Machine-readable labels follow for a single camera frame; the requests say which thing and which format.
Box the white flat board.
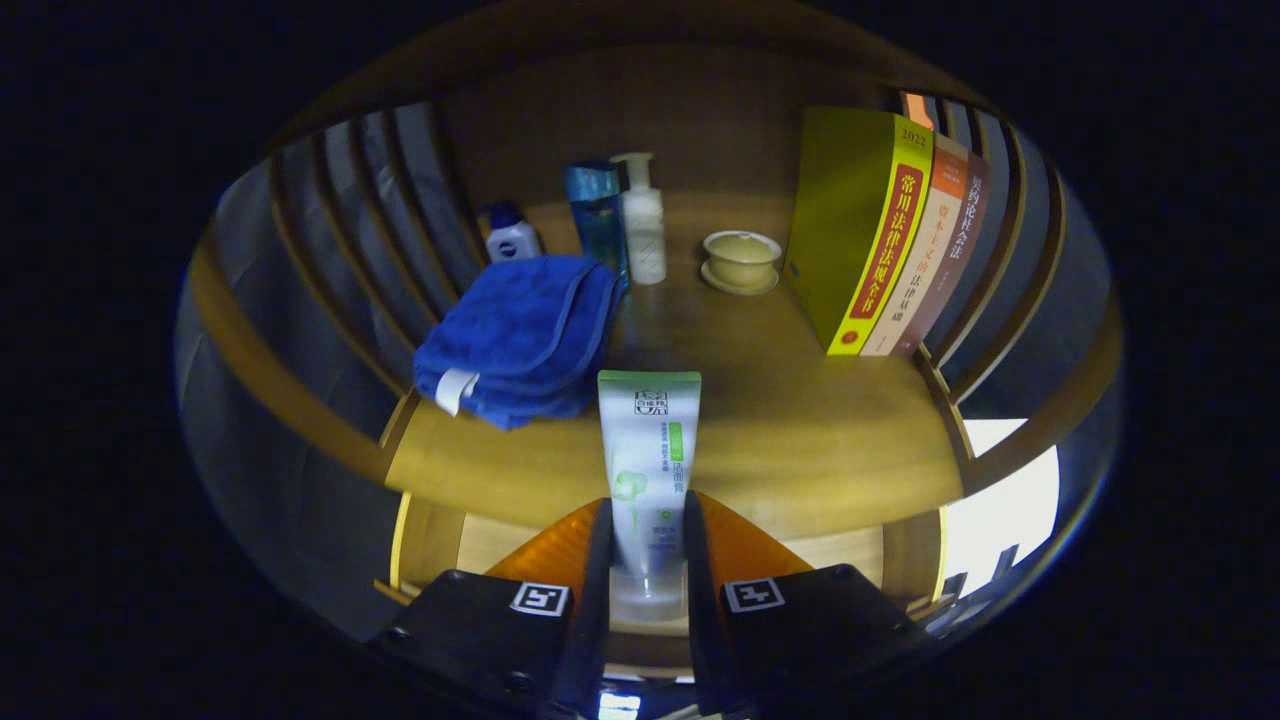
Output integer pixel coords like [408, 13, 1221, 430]
[945, 418, 1061, 601]

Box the thick yellow book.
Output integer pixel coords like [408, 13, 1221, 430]
[783, 105, 934, 357]

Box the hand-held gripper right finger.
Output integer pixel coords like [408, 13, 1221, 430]
[682, 490, 931, 719]

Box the wooden cabinet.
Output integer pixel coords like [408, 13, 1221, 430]
[185, 0, 1121, 641]

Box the white and green cleanser tube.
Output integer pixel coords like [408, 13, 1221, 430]
[597, 370, 703, 626]

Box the dark red book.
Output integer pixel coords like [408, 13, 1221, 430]
[890, 150, 993, 358]

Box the orange and white book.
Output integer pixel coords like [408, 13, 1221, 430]
[860, 133, 971, 358]

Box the yellow-green lidded teacup with saucer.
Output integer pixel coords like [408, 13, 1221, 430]
[700, 230, 784, 296]

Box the wooden countertop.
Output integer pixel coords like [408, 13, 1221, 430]
[385, 190, 966, 541]

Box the small white blue-capped bottle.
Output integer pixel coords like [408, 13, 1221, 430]
[480, 203, 544, 263]

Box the white pump bottle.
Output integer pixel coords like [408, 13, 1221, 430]
[610, 152, 668, 286]

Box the blue transparent bottle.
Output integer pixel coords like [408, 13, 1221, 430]
[563, 160, 631, 291]

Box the blue folded towel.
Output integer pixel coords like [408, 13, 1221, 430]
[413, 255, 623, 431]

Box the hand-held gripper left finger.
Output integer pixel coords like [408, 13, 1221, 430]
[368, 497, 615, 720]

